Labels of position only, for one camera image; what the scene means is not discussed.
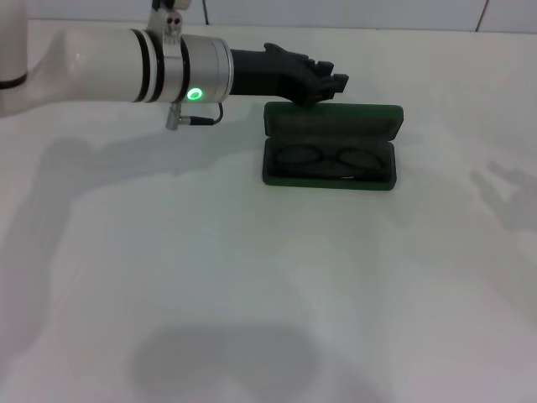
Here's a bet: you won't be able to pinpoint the silver camera mount bracket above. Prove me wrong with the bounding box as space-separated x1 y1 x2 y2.
146 0 184 58

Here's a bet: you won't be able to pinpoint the green glasses case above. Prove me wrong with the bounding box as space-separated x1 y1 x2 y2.
262 102 405 192

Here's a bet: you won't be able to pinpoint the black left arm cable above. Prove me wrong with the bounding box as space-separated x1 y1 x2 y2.
166 102 224 132

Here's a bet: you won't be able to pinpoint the black glasses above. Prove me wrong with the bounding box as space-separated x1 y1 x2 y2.
274 144 389 182

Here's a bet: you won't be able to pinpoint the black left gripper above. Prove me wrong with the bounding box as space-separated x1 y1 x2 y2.
229 41 351 107

